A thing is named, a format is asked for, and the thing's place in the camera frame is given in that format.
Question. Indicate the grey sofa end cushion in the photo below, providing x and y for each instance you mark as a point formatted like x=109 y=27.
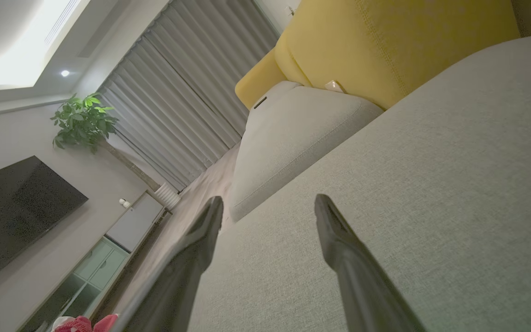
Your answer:
x=293 y=138

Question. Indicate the white wall socket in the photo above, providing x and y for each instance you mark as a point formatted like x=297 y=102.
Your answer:
x=291 y=10

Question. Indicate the white ceiling air vent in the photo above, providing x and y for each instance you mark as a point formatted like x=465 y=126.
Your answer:
x=60 y=20

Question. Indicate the white ribbed plant pot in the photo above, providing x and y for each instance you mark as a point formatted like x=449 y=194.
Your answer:
x=168 y=196

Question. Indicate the grey pleated curtain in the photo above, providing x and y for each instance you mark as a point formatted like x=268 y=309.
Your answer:
x=178 y=92

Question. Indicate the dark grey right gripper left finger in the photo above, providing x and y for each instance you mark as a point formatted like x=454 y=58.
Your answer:
x=182 y=276

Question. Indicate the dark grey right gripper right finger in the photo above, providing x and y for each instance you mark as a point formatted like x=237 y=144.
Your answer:
x=357 y=276

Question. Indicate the large yellow sofa backrest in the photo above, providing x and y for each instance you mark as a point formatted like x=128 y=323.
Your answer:
x=385 y=46

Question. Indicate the green leafy potted tree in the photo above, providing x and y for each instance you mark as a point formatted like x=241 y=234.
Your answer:
x=83 y=122

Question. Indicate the small yellow sofa armrest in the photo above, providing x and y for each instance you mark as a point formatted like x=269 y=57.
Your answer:
x=258 y=83

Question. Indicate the red white cloth bundle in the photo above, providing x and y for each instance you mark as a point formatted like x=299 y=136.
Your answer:
x=79 y=325

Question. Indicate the beige sofa tag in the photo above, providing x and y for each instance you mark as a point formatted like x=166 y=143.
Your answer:
x=333 y=86

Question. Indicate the black wall television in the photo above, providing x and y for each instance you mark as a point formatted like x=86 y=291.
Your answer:
x=16 y=212

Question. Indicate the white glass-door TV cabinet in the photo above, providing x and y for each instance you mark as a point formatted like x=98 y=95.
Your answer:
x=134 y=221

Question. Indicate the black cushion label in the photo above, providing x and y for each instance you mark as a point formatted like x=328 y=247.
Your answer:
x=260 y=102

